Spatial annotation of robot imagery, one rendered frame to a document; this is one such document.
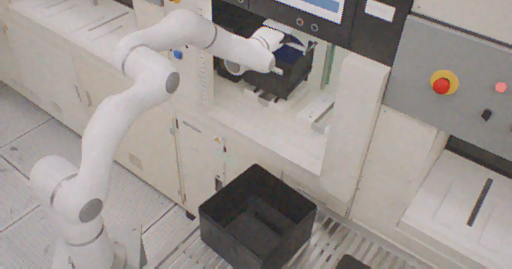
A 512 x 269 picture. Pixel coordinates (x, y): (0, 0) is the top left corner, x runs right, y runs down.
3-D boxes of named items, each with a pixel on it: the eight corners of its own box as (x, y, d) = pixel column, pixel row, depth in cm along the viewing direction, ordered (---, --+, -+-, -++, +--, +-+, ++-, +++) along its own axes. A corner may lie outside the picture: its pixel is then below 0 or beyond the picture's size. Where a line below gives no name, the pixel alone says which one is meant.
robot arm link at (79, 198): (61, 202, 125) (96, 234, 117) (27, 196, 114) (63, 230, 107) (156, 54, 127) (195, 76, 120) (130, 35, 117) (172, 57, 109)
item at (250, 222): (253, 193, 166) (255, 161, 154) (312, 236, 153) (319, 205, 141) (198, 238, 150) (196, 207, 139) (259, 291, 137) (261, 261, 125)
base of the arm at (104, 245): (60, 293, 134) (42, 260, 121) (70, 240, 147) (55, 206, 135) (123, 286, 136) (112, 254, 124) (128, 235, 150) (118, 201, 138)
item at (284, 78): (240, 87, 191) (240, 24, 168) (266, 63, 203) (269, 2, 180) (289, 109, 182) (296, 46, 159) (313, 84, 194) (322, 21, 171)
